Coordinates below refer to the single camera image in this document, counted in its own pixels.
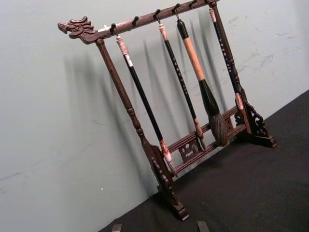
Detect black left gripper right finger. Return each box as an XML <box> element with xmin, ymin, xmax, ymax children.
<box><xmin>196</xmin><ymin>220</ymin><xmax>208</xmax><ymax>232</ymax></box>

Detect black table cloth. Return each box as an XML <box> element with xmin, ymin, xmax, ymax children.
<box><xmin>96</xmin><ymin>89</ymin><xmax>309</xmax><ymax>232</ymax></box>

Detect black brush with white label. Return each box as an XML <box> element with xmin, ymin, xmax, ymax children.
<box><xmin>115</xmin><ymin>35</ymin><xmax>179</xmax><ymax>179</ymax></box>

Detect dark carved wooden brush rack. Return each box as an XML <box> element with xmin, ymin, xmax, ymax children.
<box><xmin>57</xmin><ymin>0</ymin><xmax>278</xmax><ymax>221</ymax></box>

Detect thin black brush dark tip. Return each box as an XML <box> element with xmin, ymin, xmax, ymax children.
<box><xmin>158</xmin><ymin>23</ymin><xmax>206</xmax><ymax>152</ymax></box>

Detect thin black brush pink ends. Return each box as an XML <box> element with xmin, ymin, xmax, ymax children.
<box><xmin>208</xmin><ymin>7</ymin><xmax>244</xmax><ymax>111</ymax></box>

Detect large tan handled brush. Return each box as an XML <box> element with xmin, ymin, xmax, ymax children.
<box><xmin>176</xmin><ymin>18</ymin><xmax>228</xmax><ymax>147</ymax></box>

